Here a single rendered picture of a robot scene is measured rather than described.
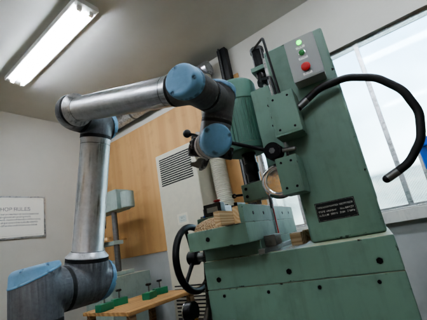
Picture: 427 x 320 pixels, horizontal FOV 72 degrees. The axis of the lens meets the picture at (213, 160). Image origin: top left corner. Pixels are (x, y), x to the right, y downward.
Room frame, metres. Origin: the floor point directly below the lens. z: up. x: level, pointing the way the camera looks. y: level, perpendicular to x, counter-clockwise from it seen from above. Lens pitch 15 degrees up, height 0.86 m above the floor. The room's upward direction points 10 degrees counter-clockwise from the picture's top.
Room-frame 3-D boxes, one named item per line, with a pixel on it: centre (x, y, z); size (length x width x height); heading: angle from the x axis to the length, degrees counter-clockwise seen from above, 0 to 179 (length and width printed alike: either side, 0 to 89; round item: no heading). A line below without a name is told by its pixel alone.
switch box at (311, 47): (0.91, -0.37, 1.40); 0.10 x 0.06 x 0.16; 64
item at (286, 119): (0.94, -0.27, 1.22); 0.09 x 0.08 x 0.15; 64
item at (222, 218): (1.10, -0.11, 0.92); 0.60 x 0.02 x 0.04; 154
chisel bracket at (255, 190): (1.16, -0.16, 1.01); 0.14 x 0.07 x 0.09; 64
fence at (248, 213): (1.16, -0.19, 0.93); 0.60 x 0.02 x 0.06; 154
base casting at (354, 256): (1.12, -0.26, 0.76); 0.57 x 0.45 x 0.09; 64
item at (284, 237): (1.20, -0.09, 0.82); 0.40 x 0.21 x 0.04; 154
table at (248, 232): (1.23, -0.05, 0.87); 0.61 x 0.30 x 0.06; 154
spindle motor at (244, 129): (1.17, -0.15, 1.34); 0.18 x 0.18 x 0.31
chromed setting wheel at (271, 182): (1.01, -0.21, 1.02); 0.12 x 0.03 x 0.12; 64
